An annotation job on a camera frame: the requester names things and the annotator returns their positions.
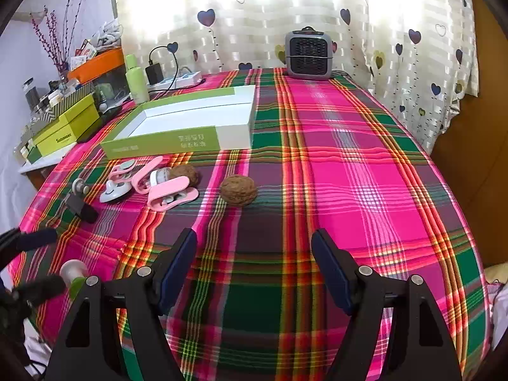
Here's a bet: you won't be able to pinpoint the orange storage box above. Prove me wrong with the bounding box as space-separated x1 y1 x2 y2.
67 47 125 84

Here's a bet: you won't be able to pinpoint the pink clip with green pad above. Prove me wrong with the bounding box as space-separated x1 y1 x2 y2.
108 159 137 181

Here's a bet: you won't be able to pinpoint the cluster of small jars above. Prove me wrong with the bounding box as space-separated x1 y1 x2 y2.
40 77 86 108

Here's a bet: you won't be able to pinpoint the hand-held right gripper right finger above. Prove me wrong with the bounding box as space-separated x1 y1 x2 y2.
311 229 463 381

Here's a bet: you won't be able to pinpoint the dark glass jar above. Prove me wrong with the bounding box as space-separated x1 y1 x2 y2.
23 78 40 110

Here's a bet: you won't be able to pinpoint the pale cloth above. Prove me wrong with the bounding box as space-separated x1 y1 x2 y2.
486 264 508 350

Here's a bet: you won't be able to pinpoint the brown walnut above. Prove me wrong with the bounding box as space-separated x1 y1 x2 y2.
169 165 201 187
219 175 258 207

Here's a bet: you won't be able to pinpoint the pink green plaid tablecloth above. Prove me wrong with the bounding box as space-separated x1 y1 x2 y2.
8 67 493 381

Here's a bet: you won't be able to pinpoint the zigzag striped box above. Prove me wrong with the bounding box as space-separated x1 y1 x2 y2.
29 83 96 131

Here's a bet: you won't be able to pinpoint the white side table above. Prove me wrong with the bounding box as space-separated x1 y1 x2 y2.
18 143 76 175

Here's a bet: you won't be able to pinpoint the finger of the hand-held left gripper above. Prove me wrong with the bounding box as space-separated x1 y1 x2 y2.
11 275 66 301
0 228 59 254

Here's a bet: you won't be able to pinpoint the purple flower branches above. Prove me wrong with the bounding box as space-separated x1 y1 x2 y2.
30 0 90 74

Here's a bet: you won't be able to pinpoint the green and white round gadget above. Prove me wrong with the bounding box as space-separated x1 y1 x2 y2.
59 260 90 298

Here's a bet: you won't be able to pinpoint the yellow-green shoe box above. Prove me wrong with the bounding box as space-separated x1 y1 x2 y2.
32 93 100 155

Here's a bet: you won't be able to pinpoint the pile of small packets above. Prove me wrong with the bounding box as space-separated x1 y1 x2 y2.
71 18 124 62

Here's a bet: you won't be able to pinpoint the black charger plug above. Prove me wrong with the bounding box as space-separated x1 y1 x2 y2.
145 62 164 85

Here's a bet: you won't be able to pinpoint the white panda-face disc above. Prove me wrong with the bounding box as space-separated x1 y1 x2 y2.
99 180 131 204

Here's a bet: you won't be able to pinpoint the green and white cardboard box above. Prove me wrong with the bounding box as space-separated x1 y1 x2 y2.
100 85 257 159

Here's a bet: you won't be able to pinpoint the black rectangular device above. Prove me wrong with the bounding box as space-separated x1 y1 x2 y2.
63 195 99 224

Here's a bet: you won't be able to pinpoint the white power strip with charger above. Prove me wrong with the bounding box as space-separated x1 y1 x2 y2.
149 45 179 92

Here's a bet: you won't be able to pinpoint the light green bottle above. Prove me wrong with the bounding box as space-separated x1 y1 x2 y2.
125 53 150 104

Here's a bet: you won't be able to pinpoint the small grey fan heater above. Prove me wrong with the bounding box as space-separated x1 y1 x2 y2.
285 27 333 80

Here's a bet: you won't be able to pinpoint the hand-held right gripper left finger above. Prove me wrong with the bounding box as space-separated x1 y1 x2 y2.
47 228 198 381

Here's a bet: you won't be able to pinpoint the heart-print curtain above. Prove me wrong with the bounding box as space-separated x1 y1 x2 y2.
113 0 479 155

